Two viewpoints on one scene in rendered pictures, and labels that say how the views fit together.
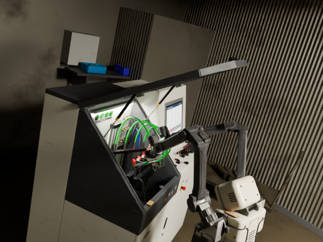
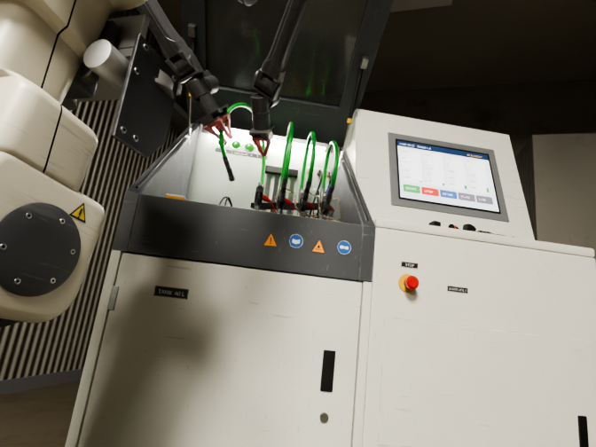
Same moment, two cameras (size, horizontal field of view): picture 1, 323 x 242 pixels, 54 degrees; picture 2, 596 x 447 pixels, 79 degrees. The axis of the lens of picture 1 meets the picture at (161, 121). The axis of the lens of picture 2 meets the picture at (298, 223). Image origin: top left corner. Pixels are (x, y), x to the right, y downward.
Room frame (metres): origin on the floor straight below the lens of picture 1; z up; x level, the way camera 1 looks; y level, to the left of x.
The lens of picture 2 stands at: (1.72, -1.07, 0.69)
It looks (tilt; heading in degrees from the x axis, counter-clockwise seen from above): 14 degrees up; 65
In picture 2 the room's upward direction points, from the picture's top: 7 degrees clockwise
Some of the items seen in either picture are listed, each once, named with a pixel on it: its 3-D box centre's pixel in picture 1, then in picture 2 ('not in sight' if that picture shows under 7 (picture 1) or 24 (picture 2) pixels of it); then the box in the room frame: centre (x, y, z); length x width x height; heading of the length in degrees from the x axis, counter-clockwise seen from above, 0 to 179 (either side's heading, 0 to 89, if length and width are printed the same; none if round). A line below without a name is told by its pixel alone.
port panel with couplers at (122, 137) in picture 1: (125, 128); (316, 192); (2.41, 0.27, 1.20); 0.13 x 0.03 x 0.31; 161
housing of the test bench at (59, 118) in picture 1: (102, 165); not in sight; (2.58, 0.42, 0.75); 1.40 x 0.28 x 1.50; 161
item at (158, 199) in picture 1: (159, 200); (250, 239); (2.02, -0.13, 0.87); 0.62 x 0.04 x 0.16; 161
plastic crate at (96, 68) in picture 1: (93, 67); not in sight; (4.12, 1.04, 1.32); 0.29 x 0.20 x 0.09; 138
